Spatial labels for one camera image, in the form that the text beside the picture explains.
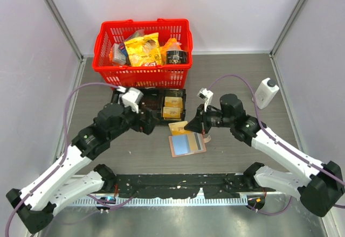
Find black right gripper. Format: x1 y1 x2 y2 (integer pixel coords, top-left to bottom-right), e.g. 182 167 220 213
185 102 234 135

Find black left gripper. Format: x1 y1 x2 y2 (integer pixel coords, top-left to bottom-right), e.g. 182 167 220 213
108 96 158 141

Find gold credit card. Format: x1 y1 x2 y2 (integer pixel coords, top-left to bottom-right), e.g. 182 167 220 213
168 121 191 136
187 133 206 154

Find pink leather card holder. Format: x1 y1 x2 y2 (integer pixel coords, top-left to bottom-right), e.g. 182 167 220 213
169 134 211 158

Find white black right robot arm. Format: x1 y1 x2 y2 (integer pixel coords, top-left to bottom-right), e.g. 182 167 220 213
185 88 344 217

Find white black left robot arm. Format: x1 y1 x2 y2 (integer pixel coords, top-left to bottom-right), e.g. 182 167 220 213
6 103 158 234

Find dark brown cards in tray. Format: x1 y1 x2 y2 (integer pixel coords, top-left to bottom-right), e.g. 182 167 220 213
140 88 160 110

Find black three-compartment card tray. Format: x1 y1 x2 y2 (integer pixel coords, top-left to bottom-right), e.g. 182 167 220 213
112 87 187 127

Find gold cards in tray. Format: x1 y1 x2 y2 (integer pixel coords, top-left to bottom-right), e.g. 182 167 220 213
162 96 183 120

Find red plastic shopping basket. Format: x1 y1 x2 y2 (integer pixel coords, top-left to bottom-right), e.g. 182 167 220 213
92 18 193 89

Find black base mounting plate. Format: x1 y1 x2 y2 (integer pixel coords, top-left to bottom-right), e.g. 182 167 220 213
84 173 277 199

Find yellow chips bag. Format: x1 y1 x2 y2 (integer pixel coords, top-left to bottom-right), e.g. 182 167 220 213
125 32 163 67

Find black round can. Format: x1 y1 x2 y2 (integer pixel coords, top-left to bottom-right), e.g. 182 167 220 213
165 50 188 65

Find grey small box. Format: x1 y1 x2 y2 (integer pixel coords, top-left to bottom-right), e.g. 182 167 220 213
109 43 127 66

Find white bottle with black cap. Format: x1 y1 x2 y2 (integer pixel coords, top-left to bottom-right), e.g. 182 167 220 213
252 78 279 109

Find orange snack bag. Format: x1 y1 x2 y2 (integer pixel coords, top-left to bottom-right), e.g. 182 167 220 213
160 38 181 62

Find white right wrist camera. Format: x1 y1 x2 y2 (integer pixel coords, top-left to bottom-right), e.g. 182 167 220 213
197 88 213 112

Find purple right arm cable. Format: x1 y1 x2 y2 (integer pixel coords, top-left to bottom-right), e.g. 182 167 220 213
209 74 345 216

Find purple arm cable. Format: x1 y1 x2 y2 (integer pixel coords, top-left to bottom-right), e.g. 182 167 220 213
4 82 127 237
209 74 345 216

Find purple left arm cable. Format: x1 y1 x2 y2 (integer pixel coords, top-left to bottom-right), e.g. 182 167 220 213
4 82 127 237

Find left aluminium corner post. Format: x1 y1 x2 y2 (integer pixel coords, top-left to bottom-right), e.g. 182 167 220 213
31 0 84 60

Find aluminium corner post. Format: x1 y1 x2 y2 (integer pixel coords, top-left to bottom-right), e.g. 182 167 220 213
31 0 84 60
269 0 321 59

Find right aluminium corner post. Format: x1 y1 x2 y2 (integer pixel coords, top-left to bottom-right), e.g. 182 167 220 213
269 0 321 59

